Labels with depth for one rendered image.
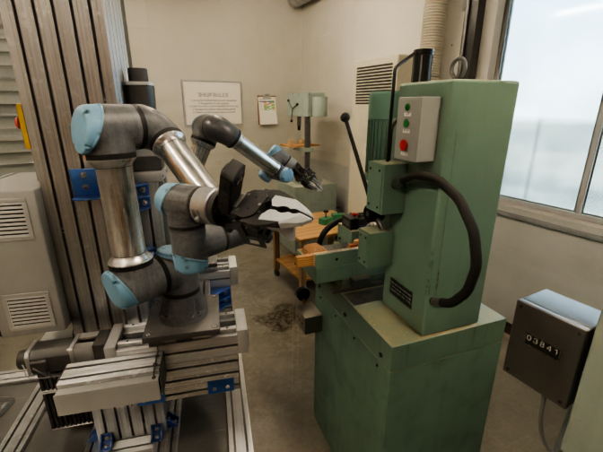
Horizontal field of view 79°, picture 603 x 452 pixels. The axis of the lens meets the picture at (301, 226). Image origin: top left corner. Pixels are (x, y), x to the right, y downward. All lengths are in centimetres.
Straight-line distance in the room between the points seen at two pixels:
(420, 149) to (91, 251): 105
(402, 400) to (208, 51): 370
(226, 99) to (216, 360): 332
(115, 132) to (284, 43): 368
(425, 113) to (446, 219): 29
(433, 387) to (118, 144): 116
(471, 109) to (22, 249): 131
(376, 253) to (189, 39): 340
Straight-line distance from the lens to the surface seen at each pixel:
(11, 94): 406
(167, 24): 418
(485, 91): 107
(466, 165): 105
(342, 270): 137
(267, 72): 443
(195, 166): 97
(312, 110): 351
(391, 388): 123
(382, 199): 109
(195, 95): 414
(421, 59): 125
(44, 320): 145
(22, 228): 134
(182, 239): 79
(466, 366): 138
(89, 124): 99
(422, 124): 99
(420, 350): 120
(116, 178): 102
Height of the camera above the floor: 146
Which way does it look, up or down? 18 degrees down
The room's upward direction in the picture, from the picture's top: straight up
